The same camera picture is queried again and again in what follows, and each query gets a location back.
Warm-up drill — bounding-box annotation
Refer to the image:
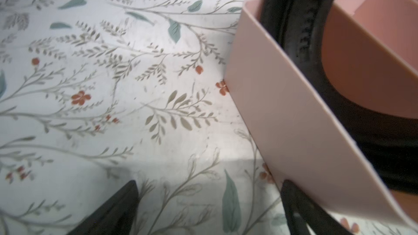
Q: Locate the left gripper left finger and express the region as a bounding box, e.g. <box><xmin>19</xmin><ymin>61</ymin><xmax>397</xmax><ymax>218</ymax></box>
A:
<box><xmin>69</xmin><ymin>180</ymin><xmax>140</xmax><ymax>235</ymax></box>

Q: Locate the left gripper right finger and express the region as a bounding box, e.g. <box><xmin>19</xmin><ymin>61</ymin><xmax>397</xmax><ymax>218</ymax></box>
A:
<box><xmin>280</xmin><ymin>179</ymin><xmax>350</xmax><ymax>235</ymax></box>

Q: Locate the pink compartment storage box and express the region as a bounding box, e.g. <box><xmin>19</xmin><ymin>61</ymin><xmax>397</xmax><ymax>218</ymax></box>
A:
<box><xmin>225</xmin><ymin>0</ymin><xmax>418</xmax><ymax>229</ymax></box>

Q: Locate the black belt with end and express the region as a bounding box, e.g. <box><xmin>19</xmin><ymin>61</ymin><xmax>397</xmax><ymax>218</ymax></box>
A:
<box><xmin>260</xmin><ymin>0</ymin><xmax>418</xmax><ymax>194</ymax></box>

